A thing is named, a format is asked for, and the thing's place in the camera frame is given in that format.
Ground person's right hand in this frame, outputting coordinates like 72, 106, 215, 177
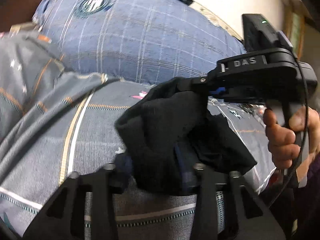
264, 107, 319, 180

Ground grey patterned bed sheet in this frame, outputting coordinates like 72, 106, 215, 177
1, 31, 276, 239

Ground black pants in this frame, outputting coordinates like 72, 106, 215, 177
115, 77, 256, 196

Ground wooden bed frame edge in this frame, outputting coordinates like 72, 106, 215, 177
9, 22, 38, 33

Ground blue plaid pillow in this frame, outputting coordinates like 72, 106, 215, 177
33, 0, 245, 85

